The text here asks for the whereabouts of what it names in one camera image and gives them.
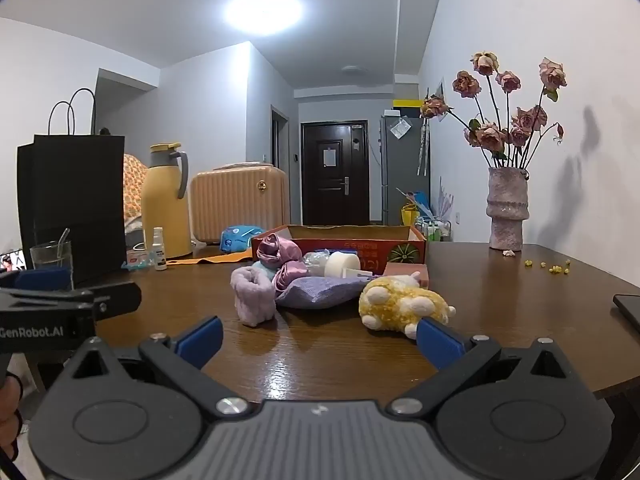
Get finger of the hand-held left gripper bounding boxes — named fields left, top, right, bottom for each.
left=0, top=281, right=142, bottom=322
left=0, top=267, right=73, bottom=292

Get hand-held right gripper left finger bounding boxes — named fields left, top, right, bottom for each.
left=65, top=316, right=253, bottom=421

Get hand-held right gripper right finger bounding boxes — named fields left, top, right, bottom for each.
left=389, top=316, right=576, bottom=418

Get yellow and white plush toy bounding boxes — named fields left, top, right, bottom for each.
left=358, top=271, right=457, bottom=341

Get orange cardboard box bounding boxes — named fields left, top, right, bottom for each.
left=251, top=224, right=428, bottom=281

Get pink satin scrunchie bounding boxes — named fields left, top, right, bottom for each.
left=257, top=235, right=311, bottom=293

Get lavender knitted cloth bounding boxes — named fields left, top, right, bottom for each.
left=275, top=276, right=373, bottom=310

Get clear plastic bag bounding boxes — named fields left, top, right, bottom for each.
left=300, top=250, right=333, bottom=277

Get person's left hand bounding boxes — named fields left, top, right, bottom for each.
left=0, top=375, right=23, bottom=461

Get clear drinking glass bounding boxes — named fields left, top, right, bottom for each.
left=30, top=240, right=74, bottom=291

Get small white packet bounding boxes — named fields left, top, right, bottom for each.
left=125, top=245, right=153, bottom=268

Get small white spray bottle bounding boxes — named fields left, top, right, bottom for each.
left=153, top=227, right=168, bottom=271

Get black paper bag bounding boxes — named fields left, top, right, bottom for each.
left=17, top=87, right=126, bottom=286

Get orange plastic tool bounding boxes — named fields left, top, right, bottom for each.
left=190, top=251, right=255, bottom=265

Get yellow thermos jug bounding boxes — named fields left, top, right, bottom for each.
left=141, top=143, right=193, bottom=260

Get blue wet wipes pack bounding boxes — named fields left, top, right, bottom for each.
left=221, top=225, right=265, bottom=253

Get orange patterned cushion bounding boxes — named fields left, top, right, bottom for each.
left=122, top=153, right=148, bottom=233

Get scattered yellow petal bits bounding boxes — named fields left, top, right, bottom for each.
left=522, top=258, right=572, bottom=275

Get pink ribbed suitcase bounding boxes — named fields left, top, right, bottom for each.
left=189, top=161, right=292, bottom=246

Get pink textured vase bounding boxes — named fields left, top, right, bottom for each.
left=487, top=166, right=531, bottom=252

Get grey refrigerator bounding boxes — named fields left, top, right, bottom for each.
left=380, top=112, right=431, bottom=226

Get dark brown entrance door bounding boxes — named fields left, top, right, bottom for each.
left=301, top=120, right=370, bottom=227

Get black flat device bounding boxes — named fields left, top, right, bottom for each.
left=612, top=294, right=640, bottom=333

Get white hanging strips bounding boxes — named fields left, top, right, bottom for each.
left=417, top=87, right=432, bottom=177

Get bunch of dried pink roses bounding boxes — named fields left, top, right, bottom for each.
left=420, top=51, right=568, bottom=170

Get round ceiling light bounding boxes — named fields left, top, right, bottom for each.
left=224, top=0, right=305, bottom=36

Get wire rack with bottles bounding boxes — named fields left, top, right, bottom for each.
left=415, top=215, right=453, bottom=242

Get purple wall decoration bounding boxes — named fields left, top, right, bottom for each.
left=437, top=175, right=453, bottom=217

